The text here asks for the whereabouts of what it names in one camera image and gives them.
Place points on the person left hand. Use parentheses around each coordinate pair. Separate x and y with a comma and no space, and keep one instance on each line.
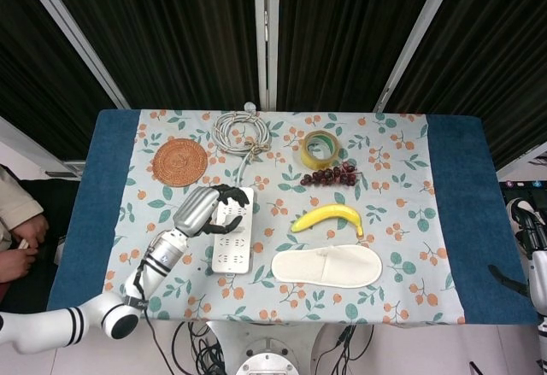
(32,230)

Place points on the person right hand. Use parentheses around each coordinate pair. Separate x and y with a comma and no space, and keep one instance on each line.
(15,264)

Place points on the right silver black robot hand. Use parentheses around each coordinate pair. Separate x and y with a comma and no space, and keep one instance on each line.
(539,281)

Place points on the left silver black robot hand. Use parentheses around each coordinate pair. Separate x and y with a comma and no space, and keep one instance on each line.
(196,210)

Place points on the white charger plug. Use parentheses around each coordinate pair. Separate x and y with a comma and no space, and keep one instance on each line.
(220,213)

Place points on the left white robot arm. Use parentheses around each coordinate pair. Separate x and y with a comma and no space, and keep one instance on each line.
(42,328)

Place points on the person forearm in beige sleeve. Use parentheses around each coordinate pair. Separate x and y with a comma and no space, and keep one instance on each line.
(13,204)

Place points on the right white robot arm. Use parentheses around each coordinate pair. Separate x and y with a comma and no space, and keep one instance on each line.
(542,341)

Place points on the white power strip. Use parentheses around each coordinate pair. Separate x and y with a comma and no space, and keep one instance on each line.
(233,255)

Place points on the person black trousers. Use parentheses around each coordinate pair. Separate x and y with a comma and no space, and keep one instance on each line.
(47,272)

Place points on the round woven rattan coaster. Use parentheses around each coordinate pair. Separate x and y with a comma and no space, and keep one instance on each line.
(180,162)

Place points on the blue table cover cloth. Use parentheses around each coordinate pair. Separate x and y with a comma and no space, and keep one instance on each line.
(102,178)

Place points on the black device with coloured lights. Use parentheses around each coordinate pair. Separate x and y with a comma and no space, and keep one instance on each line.
(523,189)

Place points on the yellow packing tape roll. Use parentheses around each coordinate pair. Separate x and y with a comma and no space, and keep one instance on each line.
(305,156)

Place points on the white disposable slipper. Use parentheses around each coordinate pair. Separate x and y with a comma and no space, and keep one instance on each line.
(307,268)

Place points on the yellow banana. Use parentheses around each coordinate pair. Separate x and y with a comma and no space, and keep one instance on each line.
(329,213)

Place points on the dark red grape bunch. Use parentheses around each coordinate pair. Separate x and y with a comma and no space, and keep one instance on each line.
(325,176)

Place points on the black pleated curtain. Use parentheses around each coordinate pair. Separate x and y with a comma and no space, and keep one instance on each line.
(491,59)
(171,29)
(350,29)
(34,72)

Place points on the floral fruit print tablecloth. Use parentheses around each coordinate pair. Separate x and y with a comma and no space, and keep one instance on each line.
(384,230)

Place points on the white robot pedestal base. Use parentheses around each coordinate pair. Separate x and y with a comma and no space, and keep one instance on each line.
(267,358)

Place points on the white metal frame post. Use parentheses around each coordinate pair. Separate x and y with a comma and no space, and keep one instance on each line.
(265,29)
(72,33)
(419,33)

